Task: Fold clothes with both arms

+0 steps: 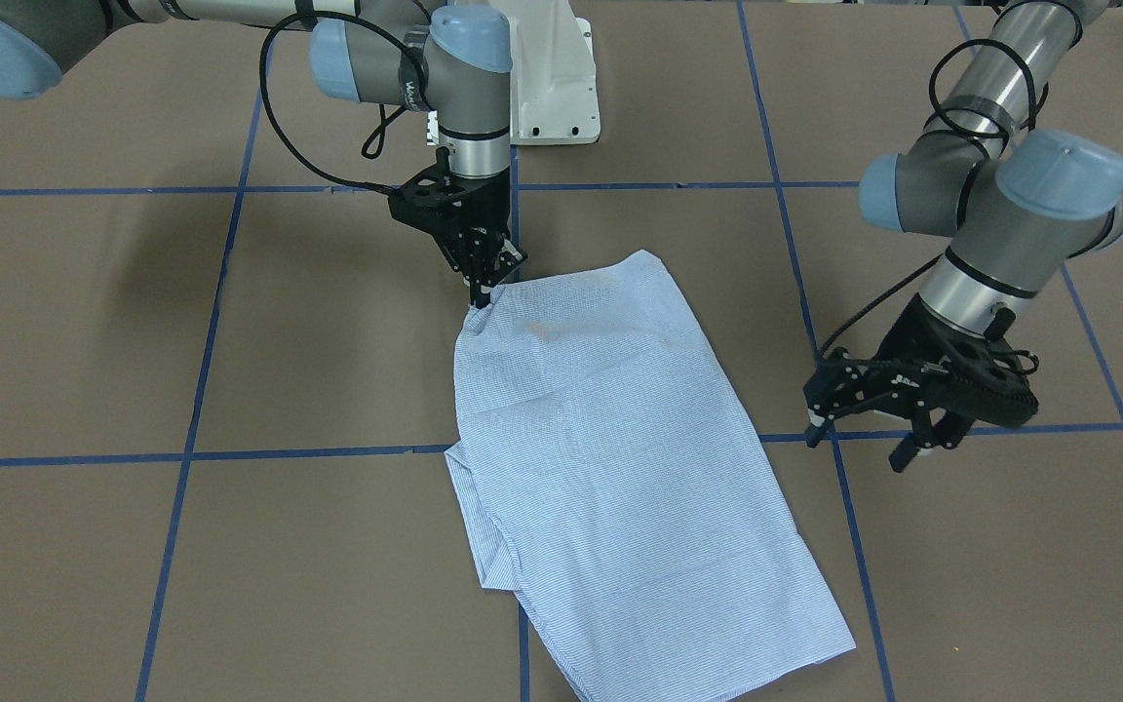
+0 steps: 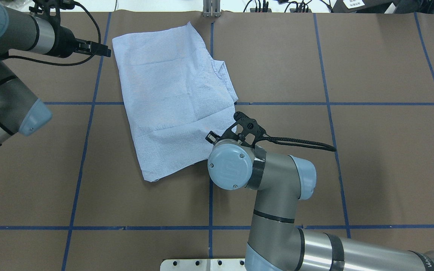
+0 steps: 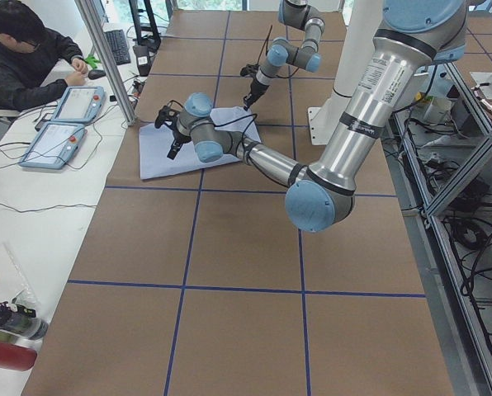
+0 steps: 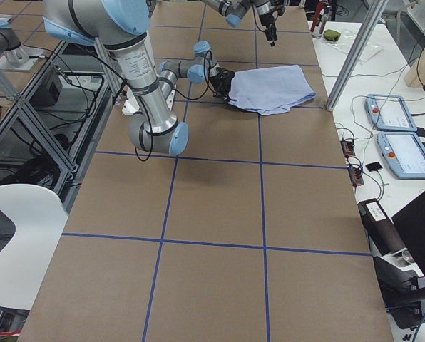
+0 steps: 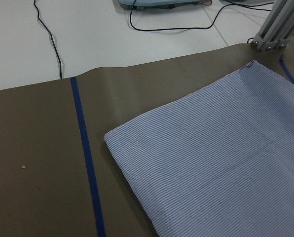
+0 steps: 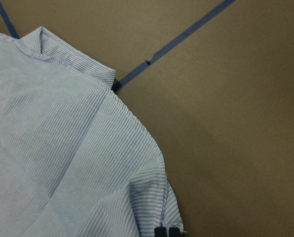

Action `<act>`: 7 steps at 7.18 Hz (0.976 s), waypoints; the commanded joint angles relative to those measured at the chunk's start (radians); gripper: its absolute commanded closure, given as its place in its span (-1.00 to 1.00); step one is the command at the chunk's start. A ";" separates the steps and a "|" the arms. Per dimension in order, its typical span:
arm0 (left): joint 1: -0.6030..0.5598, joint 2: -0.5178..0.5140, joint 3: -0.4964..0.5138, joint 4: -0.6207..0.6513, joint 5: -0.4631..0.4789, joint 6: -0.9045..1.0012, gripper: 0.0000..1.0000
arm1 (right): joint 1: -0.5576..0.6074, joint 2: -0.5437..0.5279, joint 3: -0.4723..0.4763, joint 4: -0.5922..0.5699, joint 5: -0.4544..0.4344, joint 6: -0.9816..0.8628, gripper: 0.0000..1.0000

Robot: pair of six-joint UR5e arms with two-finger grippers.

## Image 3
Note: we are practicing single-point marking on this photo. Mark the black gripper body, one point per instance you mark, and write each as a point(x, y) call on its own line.
point(177, 139)
point(254, 87)

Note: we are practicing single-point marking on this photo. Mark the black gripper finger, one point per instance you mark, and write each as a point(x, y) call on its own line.
point(174, 150)
point(249, 100)

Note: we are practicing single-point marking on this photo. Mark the light blue striped shirt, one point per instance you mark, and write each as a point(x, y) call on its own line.
point(156, 143)

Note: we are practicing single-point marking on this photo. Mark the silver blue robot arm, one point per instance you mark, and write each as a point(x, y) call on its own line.
point(303, 17)
point(411, 35)

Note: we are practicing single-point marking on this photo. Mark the upper blue teach pendant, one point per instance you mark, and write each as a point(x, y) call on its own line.
point(79, 105)

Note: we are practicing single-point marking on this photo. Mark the blue teach pendant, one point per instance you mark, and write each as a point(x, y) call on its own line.
point(79, 105)
point(54, 146)

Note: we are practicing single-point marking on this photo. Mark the black computer mouse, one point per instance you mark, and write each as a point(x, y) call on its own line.
point(95, 74)

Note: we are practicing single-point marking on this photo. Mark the black keyboard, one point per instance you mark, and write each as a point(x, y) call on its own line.
point(118, 45)

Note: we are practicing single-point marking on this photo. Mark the lower blue teach pendant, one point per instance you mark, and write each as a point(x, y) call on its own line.
point(54, 146)

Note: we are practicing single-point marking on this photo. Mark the person in black jacket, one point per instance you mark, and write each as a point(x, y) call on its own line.
point(37, 64)

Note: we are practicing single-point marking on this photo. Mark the dark clear water bottle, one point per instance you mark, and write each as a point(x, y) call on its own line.
point(20, 321)

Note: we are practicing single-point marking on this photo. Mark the red water bottle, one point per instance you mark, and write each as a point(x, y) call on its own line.
point(14, 357)

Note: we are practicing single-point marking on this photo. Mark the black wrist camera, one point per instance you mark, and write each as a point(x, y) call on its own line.
point(167, 115)
point(249, 70)

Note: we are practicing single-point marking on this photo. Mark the aluminium frame post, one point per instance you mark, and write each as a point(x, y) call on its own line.
point(92, 22)

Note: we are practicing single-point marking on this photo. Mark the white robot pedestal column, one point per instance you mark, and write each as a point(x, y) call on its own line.
point(357, 50)

